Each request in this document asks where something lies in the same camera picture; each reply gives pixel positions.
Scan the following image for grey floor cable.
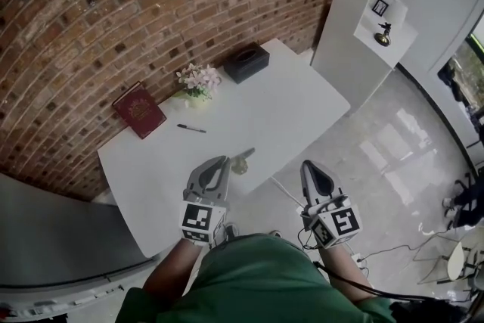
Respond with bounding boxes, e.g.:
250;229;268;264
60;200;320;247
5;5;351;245
358;225;457;264

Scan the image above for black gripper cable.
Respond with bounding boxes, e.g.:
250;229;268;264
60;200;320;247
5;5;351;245
297;225;430;304

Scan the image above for white power strip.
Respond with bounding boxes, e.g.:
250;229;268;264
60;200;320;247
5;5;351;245
350;252;368;271

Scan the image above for small black picture frame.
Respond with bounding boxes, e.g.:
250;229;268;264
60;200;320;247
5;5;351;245
371;0;390;17

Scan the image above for white wall shelf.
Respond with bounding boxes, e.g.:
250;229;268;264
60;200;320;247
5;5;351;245
352;0;420;70

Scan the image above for person's left forearm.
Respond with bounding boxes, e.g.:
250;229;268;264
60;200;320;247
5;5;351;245
142;238;202;300

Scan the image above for white chair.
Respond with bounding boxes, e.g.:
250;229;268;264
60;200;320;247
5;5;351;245
411;236;484;294

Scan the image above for small brass and dark object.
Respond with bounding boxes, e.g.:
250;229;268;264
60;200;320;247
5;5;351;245
231;147;257;175

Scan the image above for person's green shirt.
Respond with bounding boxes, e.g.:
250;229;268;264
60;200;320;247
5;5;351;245
119;232;399;323

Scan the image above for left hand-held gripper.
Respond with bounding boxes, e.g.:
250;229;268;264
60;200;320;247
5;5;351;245
178;155;231;247

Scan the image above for person's right forearm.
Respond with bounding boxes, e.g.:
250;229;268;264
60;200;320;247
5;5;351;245
318;242;376;304

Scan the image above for black pen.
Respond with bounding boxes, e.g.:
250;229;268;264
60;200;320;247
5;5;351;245
176;123;208;135

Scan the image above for black tissue box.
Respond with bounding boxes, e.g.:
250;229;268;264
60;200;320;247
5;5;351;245
222;42;271;85

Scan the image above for dark red ornate book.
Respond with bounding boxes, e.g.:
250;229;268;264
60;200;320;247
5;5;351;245
112;80;168;141

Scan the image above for white table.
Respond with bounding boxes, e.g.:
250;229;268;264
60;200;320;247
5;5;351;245
97;37;352;258

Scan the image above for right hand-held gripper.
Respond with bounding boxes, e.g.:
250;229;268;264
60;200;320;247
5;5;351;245
299;160;365;250

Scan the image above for grey cabinet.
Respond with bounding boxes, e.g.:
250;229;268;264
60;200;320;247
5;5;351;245
0;171;162;319

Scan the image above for potted pale flowers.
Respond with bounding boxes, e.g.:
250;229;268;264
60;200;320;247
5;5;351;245
175;63;222;111

